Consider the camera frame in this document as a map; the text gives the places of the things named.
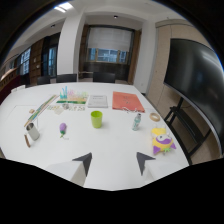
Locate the green plastic cup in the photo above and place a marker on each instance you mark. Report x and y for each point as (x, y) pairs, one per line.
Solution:
(96, 119)

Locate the beige tape roll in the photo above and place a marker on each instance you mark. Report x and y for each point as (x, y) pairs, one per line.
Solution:
(154, 116)

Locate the small clear water bottle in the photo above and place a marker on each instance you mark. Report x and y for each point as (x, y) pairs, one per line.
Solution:
(136, 122)

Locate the silver metal can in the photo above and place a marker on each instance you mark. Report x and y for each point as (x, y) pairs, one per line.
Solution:
(32, 131)

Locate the colourful test tube rack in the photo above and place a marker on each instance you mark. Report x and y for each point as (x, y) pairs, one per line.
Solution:
(72, 96)

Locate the ceiling light panel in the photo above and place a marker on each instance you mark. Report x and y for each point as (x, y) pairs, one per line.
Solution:
(63, 6)

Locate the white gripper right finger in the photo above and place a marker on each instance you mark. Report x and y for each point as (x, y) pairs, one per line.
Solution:
(156, 169)

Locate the brown wooden stick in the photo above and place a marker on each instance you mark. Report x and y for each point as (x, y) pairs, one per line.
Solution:
(27, 140)

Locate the large black display screen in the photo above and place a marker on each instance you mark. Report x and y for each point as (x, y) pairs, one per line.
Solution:
(196, 81)

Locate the black display stand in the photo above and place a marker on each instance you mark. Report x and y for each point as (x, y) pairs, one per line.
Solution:
(186, 128)

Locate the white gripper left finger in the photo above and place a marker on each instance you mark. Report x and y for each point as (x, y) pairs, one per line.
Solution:
(71, 170)

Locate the white window blind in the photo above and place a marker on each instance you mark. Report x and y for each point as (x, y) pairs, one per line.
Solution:
(109, 39)

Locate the patterned sticker sheet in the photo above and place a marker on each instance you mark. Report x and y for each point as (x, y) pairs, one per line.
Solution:
(66, 108)

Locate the small wooden block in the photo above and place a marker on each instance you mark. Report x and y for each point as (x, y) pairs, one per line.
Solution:
(31, 111)

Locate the long striped ruler board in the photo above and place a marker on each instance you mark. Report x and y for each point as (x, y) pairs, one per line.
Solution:
(40, 109)

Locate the yellow purple plush toy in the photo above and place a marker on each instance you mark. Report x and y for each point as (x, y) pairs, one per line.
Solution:
(162, 141)

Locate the black office chair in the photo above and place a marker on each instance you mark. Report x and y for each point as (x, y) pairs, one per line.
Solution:
(66, 78)
(43, 80)
(104, 77)

